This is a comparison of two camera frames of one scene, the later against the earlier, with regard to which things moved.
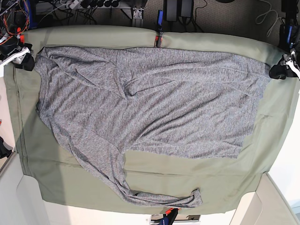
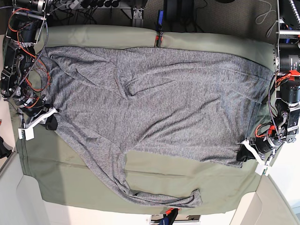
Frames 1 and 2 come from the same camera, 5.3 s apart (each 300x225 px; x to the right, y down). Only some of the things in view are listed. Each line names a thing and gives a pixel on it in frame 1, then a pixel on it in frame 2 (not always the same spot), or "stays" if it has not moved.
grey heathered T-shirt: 160,102 stays
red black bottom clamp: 169,218 stays
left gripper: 10,48 → 33,106
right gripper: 288,66 → 262,145
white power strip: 74,3 stays
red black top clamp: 159,40 stays
